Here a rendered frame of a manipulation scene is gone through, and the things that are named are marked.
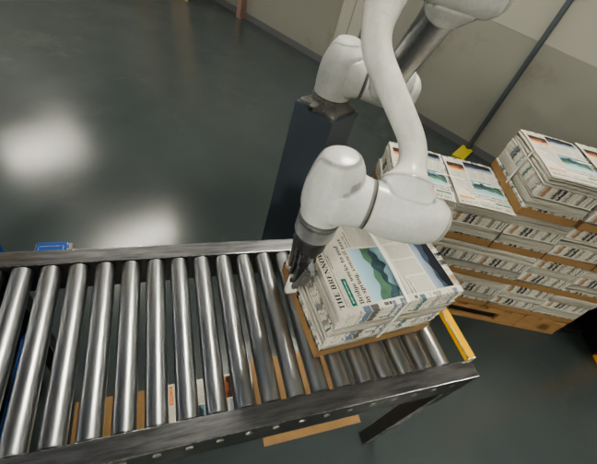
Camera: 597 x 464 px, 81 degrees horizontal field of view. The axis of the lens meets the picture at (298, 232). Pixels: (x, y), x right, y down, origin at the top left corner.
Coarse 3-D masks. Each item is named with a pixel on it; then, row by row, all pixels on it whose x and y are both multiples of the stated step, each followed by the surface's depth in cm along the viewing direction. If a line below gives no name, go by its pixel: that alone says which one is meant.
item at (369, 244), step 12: (372, 240) 96; (372, 252) 93; (384, 264) 91; (396, 264) 92; (384, 276) 88; (396, 288) 86; (408, 288) 87; (396, 300) 84; (396, 312) 87; (384, 324) 94; (372, 336) 97
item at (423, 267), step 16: (384, 240) 97; (400, 256) 94; (416, 256) 95; (432, 256) 97; (416, 272) 91; (432, 272) 93; (448, 272) 94; (416, 288) 88; (432, 288) 89; (448, 288) 90; (416, 304) 87; (432, 304) 91; (448, 304) 96; (400, 320) 95; (416, 320) 100
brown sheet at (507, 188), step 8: (496, 160) 180; (496, 168) 178; (504, 176) 171; (504, 184) 169; (512, 192) 162; (512, 200) 161; (512, 208) 160; (520, 208) 155; (528, 208) 155; (528, 216) 158; (536, 216) 158; (544, 216) 157; (552, 216) 157; (560, 224) 160; (568, 224) 159
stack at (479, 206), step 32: (384, 160) 178; (448, 160) 178; (448, 192) 158; (480, 192) 164; (480, 224) 165; (512, 224) 163; (544, 224) 162; (448, 256) 181; (480, 256) 179; (512, 256) 177; (576, 256) 175; (480, 288) 198; (512, 288) 197; (512, 320) 220
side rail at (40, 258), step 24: (264, 240) 117; (288, 240) 119; (0, 264) 90; (24, 264) 92; (48, 264) 94; (72, 264) 96; (96, 264) 98; (120, 264) 101; (144, 264) 103; (168, 264) 106; (192, 264) 109
